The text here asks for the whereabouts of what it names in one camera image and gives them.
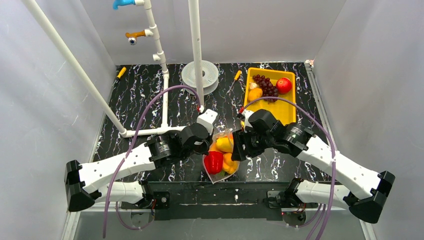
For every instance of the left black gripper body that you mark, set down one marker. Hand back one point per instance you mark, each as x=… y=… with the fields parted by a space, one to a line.
x=203 y=145

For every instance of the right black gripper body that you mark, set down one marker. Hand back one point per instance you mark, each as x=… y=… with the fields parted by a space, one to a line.
x=238 y=145

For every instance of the yellow bell pepper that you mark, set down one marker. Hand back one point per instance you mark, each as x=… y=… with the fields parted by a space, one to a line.
x=229 y=166

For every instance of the yellow toy mango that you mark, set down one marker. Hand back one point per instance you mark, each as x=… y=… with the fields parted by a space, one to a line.
x=225 y=144

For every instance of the clear zip top bag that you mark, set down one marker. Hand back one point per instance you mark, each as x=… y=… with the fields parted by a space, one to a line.
x=222 y=176

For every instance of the red bell pepper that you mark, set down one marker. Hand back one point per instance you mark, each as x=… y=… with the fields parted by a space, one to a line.
x=213 y=162

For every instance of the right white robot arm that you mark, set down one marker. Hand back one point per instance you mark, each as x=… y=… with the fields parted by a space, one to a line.
x=362 y=191

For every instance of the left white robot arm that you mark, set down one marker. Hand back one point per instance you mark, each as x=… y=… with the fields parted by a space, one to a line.
x=89 y=183

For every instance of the orange toy fruit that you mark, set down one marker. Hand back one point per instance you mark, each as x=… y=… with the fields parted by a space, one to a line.
x=254 y=93

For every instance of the dark grape bunch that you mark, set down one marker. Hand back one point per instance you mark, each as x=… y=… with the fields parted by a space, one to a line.
x=268 y=88

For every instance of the white garlic bulb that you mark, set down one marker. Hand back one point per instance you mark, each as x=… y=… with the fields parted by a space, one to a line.
x=253 y=85

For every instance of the red toy apple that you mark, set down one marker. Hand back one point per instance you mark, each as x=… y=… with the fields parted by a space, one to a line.
x=284 y=85

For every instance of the white filament spool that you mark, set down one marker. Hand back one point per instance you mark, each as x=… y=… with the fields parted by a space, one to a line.
x=210 y=75

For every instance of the orange tap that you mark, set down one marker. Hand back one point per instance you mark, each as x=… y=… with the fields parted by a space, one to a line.
x=133 y=37

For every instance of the blue tap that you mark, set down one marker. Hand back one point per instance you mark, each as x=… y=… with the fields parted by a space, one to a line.
x=120 y=3

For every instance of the diagonal white pipe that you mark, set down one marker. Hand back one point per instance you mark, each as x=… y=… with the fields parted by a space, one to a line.
x=59 y=43

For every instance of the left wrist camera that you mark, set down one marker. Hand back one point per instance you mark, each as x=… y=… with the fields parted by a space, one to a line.
x=207 y=118

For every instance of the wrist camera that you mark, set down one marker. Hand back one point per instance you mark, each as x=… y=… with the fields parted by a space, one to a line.
x=244 y=116
x=207 y=118

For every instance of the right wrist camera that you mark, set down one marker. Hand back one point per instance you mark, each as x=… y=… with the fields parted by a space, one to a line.
x=244 y=116

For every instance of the yellow handled screwdriver centre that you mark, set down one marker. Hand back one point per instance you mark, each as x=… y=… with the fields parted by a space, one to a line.
x=235 y=79

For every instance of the yellow handled screwdriver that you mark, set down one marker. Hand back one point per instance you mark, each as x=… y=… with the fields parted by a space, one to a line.
x=235 y=79
x=120 y=74

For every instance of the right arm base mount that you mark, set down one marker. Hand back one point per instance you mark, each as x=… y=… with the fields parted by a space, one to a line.
x=292 y=208

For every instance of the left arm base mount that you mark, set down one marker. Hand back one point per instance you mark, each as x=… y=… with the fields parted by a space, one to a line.
x=158 y=200

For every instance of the white pvc pipe frame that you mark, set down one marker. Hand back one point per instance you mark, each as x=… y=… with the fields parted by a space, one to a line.
x=152 y=31

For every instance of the yellow handled screwdriver left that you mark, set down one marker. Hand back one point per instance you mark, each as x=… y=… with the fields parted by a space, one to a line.
x=120 y=74

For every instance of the aluminium rail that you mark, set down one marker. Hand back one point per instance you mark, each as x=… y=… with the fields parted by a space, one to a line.
x=88 y=225

